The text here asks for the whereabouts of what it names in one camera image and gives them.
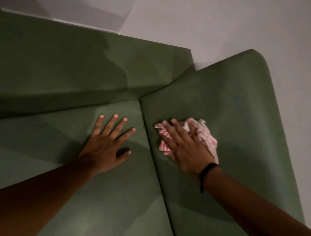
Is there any person's left hand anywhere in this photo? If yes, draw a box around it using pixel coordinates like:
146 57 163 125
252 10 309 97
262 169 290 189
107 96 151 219
80 114 136 175

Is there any green sofa backrest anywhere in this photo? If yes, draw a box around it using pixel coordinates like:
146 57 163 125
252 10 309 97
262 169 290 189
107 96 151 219
0 11 196 119

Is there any black wristband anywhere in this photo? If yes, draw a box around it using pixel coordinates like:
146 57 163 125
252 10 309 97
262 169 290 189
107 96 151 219
198 162 220 194

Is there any red white striped cloth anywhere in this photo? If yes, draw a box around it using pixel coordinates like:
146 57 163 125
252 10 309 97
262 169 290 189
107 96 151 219
155 118 220 165

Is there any person's right forearm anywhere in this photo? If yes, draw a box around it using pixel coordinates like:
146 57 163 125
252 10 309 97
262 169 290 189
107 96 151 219
202 166 311 236

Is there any person's left forearm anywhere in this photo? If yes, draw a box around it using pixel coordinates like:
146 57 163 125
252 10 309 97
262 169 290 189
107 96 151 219
0 155 99 236

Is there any person's right hand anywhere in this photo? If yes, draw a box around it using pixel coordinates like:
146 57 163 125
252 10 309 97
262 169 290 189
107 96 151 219
159 118 218 175

